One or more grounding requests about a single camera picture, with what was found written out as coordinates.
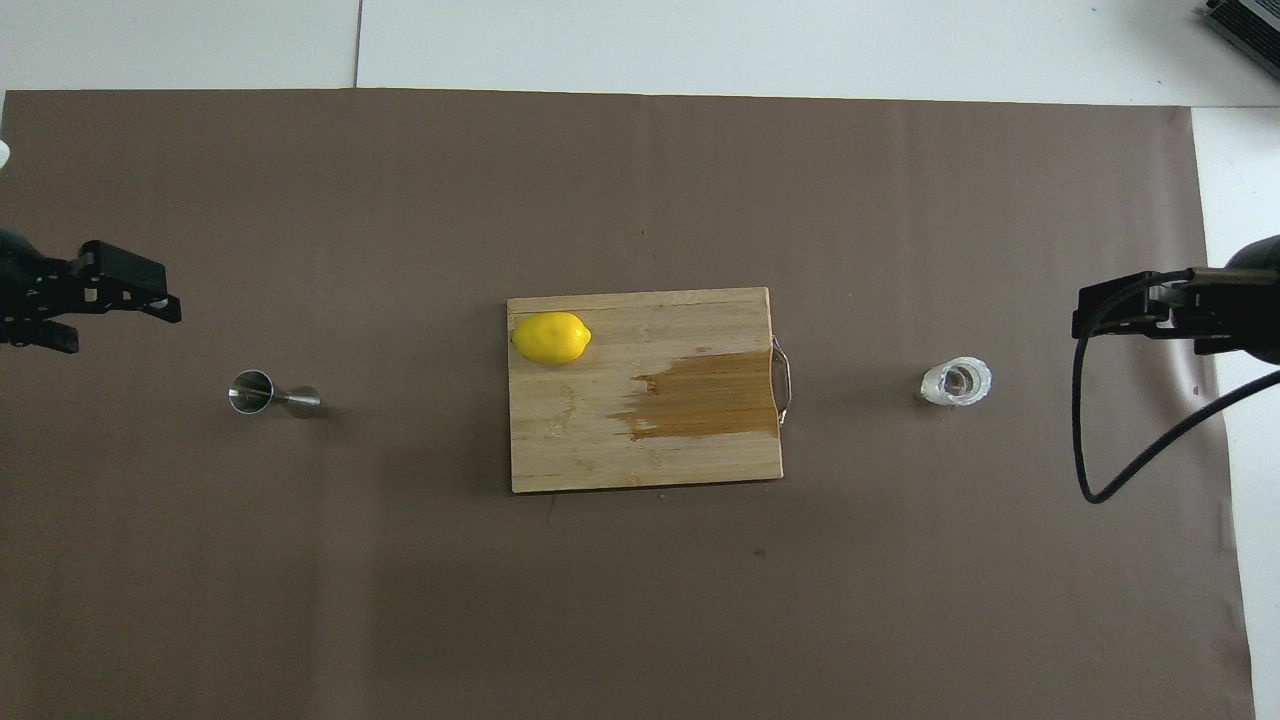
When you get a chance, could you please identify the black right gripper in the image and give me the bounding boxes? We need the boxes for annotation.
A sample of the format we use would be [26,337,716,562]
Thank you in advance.
[1072,235,1280,366]

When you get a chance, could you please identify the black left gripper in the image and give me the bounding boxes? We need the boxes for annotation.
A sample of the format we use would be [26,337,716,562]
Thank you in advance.
[0,228,183,354]

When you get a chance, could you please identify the steel double jigger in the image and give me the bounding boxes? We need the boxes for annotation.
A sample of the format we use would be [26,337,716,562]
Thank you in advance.
[227,369,323,419]

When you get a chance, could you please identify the clear textured glass cup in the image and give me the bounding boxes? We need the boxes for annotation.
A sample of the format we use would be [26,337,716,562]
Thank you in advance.
[920,355,993,408]

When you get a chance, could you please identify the grey ribbed metal device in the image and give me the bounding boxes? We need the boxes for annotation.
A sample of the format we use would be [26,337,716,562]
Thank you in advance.
[1203,0,1280,81]

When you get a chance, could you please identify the brown paper table mat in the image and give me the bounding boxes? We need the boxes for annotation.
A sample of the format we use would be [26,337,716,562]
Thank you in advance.
[0,88,1257,720]

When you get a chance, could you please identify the yellow lemon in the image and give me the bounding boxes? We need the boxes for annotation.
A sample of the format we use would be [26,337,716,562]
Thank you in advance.
[511,311,593,366]

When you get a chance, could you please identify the wooden cutting board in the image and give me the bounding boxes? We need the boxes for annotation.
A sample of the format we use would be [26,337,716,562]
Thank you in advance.
[506,287,784,494]

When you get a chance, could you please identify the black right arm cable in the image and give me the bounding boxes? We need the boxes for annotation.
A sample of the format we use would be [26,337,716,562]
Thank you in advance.
[1072,270,1280,504]

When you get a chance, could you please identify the metal cutting board handle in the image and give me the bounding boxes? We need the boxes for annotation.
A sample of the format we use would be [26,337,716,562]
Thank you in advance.
[768,338,796,426]

